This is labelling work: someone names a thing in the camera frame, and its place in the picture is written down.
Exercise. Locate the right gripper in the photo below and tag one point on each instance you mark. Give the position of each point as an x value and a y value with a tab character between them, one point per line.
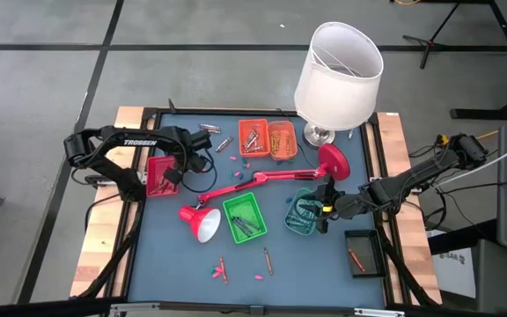
359	200

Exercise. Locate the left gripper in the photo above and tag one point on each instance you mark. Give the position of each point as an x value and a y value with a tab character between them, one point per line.
196	149

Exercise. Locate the teal solid bin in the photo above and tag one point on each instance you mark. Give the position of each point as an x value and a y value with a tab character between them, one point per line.
299	196

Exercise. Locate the red-orange crayon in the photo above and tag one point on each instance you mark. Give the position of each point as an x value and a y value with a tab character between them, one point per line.
356	260

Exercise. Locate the green slotted basket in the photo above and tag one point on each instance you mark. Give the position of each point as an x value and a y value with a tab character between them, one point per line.
236	204

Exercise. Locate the green crayon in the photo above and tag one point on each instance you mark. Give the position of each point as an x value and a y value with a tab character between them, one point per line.
239	226
245	224
251	222

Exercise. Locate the red crayon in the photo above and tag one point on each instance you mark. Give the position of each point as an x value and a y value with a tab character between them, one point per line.
209	130
250	139
254	149
210	127
253	143
224	144

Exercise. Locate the orange crayon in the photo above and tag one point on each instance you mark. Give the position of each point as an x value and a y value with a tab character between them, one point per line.
223	269

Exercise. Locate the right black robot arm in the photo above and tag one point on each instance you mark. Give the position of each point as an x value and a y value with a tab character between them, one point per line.
412	180

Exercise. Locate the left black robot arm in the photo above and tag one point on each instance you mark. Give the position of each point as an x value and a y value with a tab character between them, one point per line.
139	142

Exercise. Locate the red slotted basket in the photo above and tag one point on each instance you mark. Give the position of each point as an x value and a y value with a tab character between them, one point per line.
154	165

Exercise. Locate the red desk lamp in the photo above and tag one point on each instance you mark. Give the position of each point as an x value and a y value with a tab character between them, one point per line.
335	160

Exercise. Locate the black slotted basket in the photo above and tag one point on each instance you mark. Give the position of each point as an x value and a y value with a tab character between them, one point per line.
372	246

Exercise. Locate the orange solid bin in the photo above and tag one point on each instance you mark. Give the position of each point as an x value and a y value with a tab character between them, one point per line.
293	132

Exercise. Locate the wooden side board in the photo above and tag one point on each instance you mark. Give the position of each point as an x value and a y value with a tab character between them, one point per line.
104	229
392	141

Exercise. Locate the orange slotted basket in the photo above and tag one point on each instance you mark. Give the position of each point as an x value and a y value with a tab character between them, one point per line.
263	127

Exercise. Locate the silver table lamp white shade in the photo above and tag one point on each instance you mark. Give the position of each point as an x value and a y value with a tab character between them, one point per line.
337	79

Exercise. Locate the white labelled box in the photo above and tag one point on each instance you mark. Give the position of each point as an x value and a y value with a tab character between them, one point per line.
453	273

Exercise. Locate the grey box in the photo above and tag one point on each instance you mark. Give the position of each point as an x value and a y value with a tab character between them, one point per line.
495	277

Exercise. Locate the black floor stand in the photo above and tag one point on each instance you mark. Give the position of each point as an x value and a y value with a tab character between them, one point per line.
491	113

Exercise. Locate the black tripod stand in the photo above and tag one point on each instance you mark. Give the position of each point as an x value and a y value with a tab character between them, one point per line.
431	42

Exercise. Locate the black aluminium table frame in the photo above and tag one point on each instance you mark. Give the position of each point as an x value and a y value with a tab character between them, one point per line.
236	111

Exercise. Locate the silver frame bracket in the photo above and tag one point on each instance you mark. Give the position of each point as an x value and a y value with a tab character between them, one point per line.
132	308
379	312

